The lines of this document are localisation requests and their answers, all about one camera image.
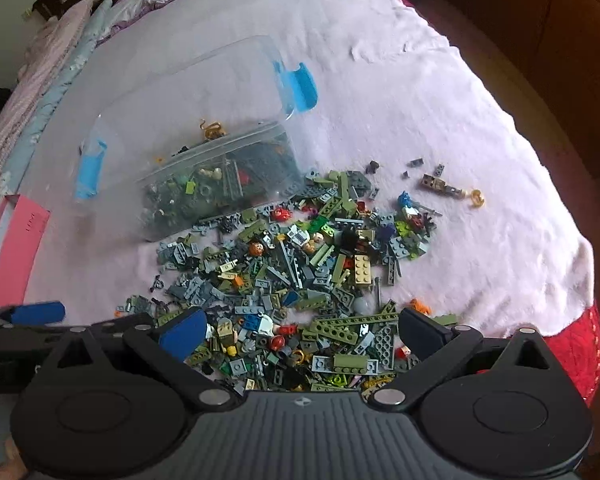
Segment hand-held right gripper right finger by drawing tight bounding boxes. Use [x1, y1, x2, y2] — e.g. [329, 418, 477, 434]
[367, 308, 563, 408]

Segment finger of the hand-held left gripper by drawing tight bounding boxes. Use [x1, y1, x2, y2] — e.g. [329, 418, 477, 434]
[0, 301, 66, 328]
[0, 327, 63, 357]

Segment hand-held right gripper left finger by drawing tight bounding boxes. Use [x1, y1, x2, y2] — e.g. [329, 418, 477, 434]
[40, 306, 241, 408]

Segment tan toy brick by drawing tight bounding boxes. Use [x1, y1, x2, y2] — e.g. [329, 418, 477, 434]
[350, 255, 374, 286]

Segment pile of toy bricks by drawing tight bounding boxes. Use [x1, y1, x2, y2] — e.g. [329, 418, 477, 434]
[115, 167, 461, 393]
[142, 120, 303, 233]

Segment clear plastic box blue latches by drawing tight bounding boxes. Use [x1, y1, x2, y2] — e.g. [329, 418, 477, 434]
[72, 35, 320, 243]

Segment pink paper card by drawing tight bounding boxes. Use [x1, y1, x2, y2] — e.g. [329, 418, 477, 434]
[0, 194, 51, 306]

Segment brown tan toy figure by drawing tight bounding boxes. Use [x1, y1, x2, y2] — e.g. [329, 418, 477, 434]
[421, 172, 468, 198]

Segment red bedsheet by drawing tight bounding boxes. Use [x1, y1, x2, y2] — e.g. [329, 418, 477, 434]
[505, 300, 600, 403]

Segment orange toy snake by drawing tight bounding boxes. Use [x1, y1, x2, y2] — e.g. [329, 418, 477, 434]
[198, 119, 227, 141]

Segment pink striped quilt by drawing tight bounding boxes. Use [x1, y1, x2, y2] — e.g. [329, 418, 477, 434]
[0, 0, 96, 161]

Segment light blue quilt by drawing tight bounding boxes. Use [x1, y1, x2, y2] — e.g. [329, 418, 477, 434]
[0, 0, 116, 196]

